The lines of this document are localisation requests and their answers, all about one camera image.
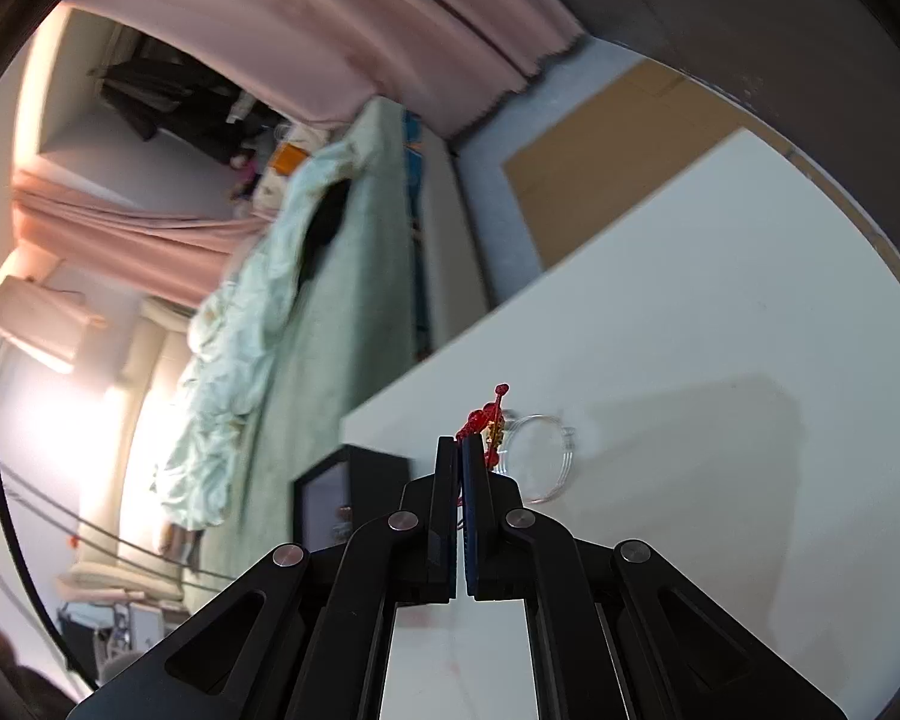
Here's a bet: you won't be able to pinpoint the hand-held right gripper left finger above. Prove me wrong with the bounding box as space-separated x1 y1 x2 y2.
67 435 462 720

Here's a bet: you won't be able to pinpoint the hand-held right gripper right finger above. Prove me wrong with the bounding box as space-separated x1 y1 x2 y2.
461 436 848 720

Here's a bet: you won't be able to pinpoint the black square gift box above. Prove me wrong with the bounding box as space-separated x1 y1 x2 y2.
292 445 413 553

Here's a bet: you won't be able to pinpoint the red string bracelet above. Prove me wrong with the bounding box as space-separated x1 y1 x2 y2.
454 382 511 467

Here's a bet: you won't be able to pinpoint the bed with green sheet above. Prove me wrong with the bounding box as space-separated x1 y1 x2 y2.
193 96 490 602

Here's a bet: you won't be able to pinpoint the pale green duvet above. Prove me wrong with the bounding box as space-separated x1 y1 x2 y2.
150 138 362 535

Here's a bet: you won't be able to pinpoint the black garment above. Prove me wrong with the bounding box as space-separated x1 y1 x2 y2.
295 178 353 287

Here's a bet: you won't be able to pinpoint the pile of soft toys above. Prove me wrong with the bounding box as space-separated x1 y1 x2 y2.
228 96 295 201

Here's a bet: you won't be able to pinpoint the draped pink curtain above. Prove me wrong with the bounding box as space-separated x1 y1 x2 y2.
10 168 272 310

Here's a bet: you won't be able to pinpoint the white hanging cloth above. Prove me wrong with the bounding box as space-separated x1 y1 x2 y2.
0 273 110 374

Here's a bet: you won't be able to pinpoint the dark hanging clothes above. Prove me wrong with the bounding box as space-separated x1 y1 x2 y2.
88 36 272 167

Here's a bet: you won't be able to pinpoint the wide pink curtain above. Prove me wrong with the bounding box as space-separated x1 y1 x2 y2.
67 0 590 145

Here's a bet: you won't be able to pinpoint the dark brown wardrobe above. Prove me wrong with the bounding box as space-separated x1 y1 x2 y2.
591 0 900 280

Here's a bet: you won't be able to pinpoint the clear wire bracelet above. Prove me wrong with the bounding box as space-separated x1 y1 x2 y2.
495 411 578 505

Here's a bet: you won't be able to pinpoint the thin grey cable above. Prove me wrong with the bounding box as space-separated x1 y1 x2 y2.
0 441 235 587

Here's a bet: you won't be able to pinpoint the thick black cable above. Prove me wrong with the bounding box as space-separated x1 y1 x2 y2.
0 358 100 692

